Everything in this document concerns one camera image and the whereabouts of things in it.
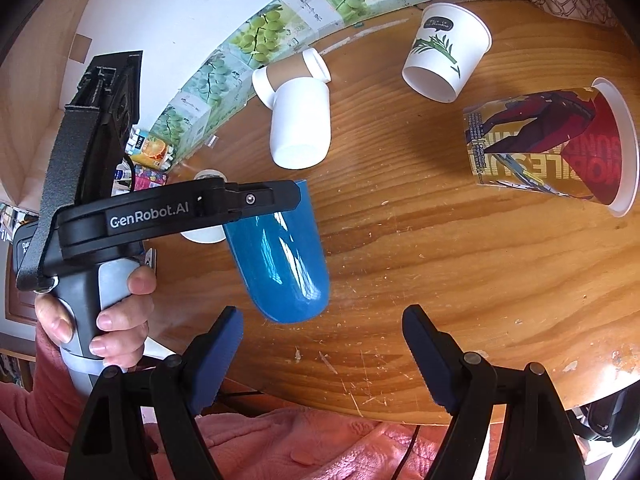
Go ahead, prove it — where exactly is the blue cup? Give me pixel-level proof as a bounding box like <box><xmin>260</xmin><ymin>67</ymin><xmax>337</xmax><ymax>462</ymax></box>
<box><xmin>222</xmin><ymin>178</ymin><xmax>331</xmax><ymax>323</ymax></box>

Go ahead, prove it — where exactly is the black cable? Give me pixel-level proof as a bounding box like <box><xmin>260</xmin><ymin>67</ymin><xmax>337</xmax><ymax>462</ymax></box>
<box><xmin>392</xmin><ymin>425</ymin><xmax>422</xmax><ymax>480</ymax></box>

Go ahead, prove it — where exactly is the row of green grape cartons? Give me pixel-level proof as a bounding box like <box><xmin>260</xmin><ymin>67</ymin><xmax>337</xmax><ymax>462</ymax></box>
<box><xmin>150</xmin><ymin>0</ymin><xmax>433</xmax><ymax>158</ymax></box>

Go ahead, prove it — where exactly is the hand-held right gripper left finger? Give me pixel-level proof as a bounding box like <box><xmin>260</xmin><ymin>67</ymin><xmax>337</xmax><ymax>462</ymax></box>
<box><xmin>63</xmin><ymin>306</ymin><xmax>244</xmax><ymax>480</ymax></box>

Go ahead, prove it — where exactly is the person's left forearm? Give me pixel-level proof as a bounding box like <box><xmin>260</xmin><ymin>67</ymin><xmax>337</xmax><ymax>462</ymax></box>
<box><xmin>0</xmin><ymin>322</ymin><xmax>98</xmax><ymax>480</ymax></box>

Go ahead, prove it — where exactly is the pink fleece robe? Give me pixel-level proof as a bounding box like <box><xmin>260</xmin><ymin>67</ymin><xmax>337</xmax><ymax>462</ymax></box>
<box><xmin>192</xmin><ymin>402</ymin><xmax>501</xmax><ymax>480</ymax></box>

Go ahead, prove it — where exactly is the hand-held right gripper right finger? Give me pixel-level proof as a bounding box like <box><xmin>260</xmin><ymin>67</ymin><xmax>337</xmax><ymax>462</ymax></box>
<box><xmin>402</xmin><ymin>305</ymin><xmax>586</xmax><ymax>480</ymax></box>

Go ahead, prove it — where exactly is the pink patterned box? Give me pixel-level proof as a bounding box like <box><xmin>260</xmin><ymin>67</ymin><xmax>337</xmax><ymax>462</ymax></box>
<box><xmin>134</xmin><ymin>167</ymin><xmax>168</xmax><ymax>192</ymax></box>

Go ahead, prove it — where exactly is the person's left hand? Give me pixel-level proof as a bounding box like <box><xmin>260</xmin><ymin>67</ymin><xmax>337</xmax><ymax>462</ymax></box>
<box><xmin>35</xmin><ymin>265</ymin><xmax>156</xmax><ymax>368</ymax></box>

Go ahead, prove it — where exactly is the small white cup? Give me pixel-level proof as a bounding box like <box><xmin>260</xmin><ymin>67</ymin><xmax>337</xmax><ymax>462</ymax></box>
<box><xmin>180</xmin><ymin>169</ymin><xmax>231</xmax><ymax>246</ymax></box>

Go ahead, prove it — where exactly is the plain white cup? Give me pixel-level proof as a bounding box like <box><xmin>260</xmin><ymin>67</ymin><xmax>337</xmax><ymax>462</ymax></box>
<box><xmin>269</xmin><ymin>77</ymin><xmax>332</xmax><ymax>170</ymax></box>

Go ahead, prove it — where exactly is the white cup with leaf print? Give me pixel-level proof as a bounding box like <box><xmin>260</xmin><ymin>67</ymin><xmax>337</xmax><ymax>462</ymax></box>
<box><xmin>401</xmin><ymin>2</ymin><xmax>492</xmax><ymax>104</ymax></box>

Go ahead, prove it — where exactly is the red and yellow printed cup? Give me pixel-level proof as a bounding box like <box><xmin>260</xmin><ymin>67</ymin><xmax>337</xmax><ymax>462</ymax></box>
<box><xmin>462</xmin><ymin>77</ymin><xmax>640</xmax><ymax>218</ymax></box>

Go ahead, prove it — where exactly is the white cup with brown sleeve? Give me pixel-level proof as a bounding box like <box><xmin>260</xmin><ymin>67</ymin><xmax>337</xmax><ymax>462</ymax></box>
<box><xmin>251</xmin><ymin>48</ymin><xmax>332</xmax><ymax>111</ymax></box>

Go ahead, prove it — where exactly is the orange juice carton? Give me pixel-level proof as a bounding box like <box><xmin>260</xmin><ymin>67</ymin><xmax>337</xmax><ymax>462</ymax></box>
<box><xmin>125</xmin><ymin>129</ymin><xmax>176</xmax><ymax>171</ymax></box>

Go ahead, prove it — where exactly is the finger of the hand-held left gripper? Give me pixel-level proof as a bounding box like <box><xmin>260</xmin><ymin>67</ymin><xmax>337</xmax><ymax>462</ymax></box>
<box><xmin>222</xmin><ymin>179</ymin><xmax>302</xmax><ymax>223</ymax></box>

